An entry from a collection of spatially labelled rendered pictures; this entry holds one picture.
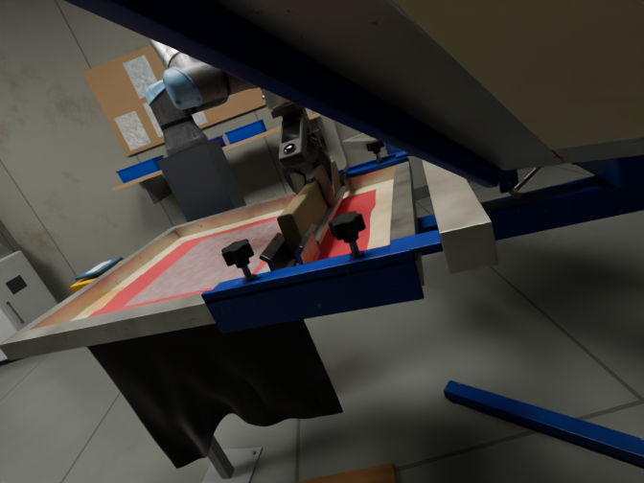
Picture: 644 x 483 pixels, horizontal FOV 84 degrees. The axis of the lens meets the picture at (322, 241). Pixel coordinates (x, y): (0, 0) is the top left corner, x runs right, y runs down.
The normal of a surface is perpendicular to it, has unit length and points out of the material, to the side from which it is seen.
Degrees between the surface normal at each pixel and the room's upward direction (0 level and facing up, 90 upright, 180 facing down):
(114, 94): 90
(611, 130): 148
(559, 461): 0
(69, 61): 90
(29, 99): 90
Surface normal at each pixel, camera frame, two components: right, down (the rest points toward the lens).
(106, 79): 0.04, 0.35
